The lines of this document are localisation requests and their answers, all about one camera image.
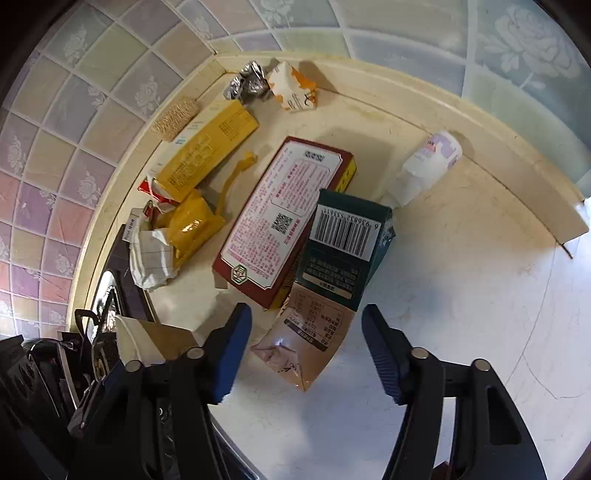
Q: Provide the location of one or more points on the small white box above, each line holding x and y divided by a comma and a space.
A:
131, 226

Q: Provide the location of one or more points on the white paper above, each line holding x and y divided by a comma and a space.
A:
150, 261

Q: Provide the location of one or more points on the dark green barcode box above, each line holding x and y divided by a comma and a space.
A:
344, 272

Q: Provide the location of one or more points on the beige loofah scrub pad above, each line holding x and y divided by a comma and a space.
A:
175, 117

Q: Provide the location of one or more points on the beige snack pouch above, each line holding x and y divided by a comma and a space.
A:
304, 341

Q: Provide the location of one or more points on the silver foil wrapper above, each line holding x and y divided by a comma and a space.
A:
249, 83

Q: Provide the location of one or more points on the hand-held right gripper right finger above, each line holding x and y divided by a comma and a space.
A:
381, 355

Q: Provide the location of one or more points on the long yellow box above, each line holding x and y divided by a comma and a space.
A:
203, 152

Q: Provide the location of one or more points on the yellow plastic wrapper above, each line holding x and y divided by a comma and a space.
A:
194, 221

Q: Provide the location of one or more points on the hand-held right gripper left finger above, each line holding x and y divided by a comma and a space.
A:
231, 355

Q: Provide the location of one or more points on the brown cardboard piece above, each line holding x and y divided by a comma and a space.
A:
157, 337

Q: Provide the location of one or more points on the black gas stove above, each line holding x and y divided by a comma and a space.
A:
136, 300

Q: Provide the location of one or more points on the red white printed carton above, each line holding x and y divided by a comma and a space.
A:
277, 217

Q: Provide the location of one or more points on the red snack packet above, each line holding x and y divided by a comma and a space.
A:
148, 188

